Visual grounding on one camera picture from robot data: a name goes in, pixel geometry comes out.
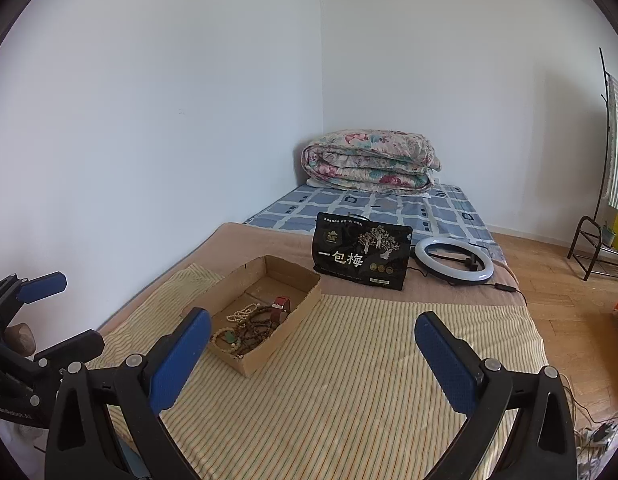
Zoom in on black metal clothes rack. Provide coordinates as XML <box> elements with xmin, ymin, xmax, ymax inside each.
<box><xmin>567</xmin><ymin>56</ymin><xmax>618</xmax><ymax>282</ymax></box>

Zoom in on brown blanket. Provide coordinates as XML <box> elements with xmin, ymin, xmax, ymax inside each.
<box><xmin>95</xmin><ymin>221</ymin><xmax>550</xmax><ymax>480</ymax></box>

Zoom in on floral folded quilt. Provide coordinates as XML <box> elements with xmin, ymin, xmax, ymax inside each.
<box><xmin>301</xmin><ymin>129</ymin><xmax>441</xmax><ymax>194</ymax></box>

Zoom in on black snack bag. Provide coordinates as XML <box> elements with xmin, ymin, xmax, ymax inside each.
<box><xmin>312</xmin><ymin>212</ymin><xmax>413</xmax><ymax>290</ymax></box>

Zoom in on black ring light cable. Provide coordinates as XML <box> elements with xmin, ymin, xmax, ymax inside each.
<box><xmin>405</xmin><ymin>259</ymin><xmax>528</xmax><ymax>306</ymax></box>

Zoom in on striped yellow cloth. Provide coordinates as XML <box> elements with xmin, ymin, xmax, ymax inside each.
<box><xmin>85</xmin><ymin>263</ymin><xmax>550</xmax><ymax>480</ymax></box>

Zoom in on brown cardboard box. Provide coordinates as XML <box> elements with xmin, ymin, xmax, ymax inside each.
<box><xmin>182</xmin><ymin>256</ymin><xmax>321</xmax><ymax>377</ymax></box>

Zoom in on red leather strap watch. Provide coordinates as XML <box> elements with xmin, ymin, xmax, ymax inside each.
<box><xmin>270</xmin><ymin>296</ymin><xmax>292</xmax><ymax>328</ymax></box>

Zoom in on left gloved hand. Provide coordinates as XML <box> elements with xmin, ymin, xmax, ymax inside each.
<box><xmin>4</xmin><ymin>323</ymin><xmax>36</xmax><ymax>358</ymax></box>

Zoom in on white ring light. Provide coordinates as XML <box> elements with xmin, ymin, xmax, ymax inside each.
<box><xmin>411</xmin><ymin>236</ymin><xmax>494</xmax><ymax>285</ymax></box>

